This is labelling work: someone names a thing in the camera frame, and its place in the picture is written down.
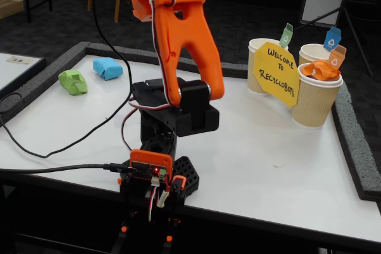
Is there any yellow handwritten welcome sign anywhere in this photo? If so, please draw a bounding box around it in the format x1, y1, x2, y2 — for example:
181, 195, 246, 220
252, 42, 301, 108

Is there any paper cup with blue tag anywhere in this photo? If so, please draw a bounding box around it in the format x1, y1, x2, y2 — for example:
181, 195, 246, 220
298, 43, 334, 66

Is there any blue paper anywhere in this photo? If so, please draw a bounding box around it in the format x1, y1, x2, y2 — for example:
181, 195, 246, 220
92, 57, 124, 81

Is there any black camera cable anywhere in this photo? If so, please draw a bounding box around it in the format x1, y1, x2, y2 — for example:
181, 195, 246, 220
0, 0, 134, 159

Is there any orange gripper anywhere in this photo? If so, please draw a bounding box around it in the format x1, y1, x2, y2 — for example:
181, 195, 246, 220
130, 0, 155, 23

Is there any green crumpled paper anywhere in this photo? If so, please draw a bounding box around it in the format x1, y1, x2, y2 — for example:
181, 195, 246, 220
58, 69, 89, 96

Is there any paper cup with green tag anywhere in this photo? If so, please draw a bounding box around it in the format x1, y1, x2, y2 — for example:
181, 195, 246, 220
248, 38, 289, 96

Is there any black usb power cable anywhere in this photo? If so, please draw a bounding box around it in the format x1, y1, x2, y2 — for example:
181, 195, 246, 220
0, 162, 135, 175

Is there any red white black servo wire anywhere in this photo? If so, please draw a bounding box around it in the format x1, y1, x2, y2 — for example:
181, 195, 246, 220
121, 0, 181, 152

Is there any orange controller board housing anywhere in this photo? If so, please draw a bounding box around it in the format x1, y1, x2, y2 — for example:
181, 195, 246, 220
129, 149, 174, 192

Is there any small beige label card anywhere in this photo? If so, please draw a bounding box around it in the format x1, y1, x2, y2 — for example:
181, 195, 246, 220
6, 55, 36, 65

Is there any black robot base clamp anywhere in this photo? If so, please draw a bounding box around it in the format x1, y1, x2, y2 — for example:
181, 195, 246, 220
110, 154, 200, 254

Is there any white side table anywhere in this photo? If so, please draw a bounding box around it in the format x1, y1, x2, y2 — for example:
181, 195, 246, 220
0, 52, 48, 93

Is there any controller output wire bundle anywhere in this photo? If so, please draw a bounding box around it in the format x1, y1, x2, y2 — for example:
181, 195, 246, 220
147, 176, 169, 224

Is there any orange paper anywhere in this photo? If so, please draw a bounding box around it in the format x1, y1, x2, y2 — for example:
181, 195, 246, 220
300, 59, 342, 81

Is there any wooden box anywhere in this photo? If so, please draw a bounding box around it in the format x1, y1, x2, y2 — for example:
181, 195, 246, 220
0, 0, 24, 20

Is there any paper cup with orange tag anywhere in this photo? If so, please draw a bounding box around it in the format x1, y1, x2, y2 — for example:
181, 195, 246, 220
291, 62, 344, 129

